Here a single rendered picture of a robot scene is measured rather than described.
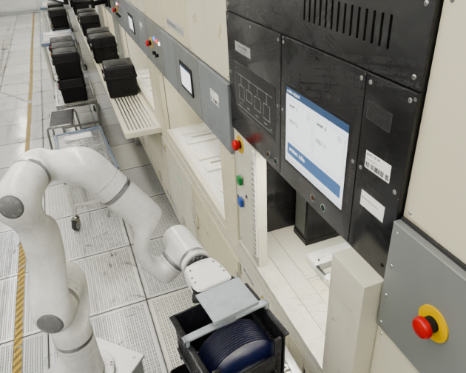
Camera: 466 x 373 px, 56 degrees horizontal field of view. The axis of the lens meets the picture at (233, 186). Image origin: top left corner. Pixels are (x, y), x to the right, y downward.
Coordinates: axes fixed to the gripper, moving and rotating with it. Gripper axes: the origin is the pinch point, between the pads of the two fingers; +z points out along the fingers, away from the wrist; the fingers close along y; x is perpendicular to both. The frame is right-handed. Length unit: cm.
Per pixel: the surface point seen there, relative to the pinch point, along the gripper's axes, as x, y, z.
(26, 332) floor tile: -126, 61, -152
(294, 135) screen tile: 30.7, -30.6, -15.4
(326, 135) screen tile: 37.0, -28.3, -0.3
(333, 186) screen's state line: 25.8, -27.7, 3.8
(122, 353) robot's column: -50, 22, -42
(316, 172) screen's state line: 25.8, -28.8, -3.4
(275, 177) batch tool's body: -12, -55, -59
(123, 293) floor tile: -126, 0, -152
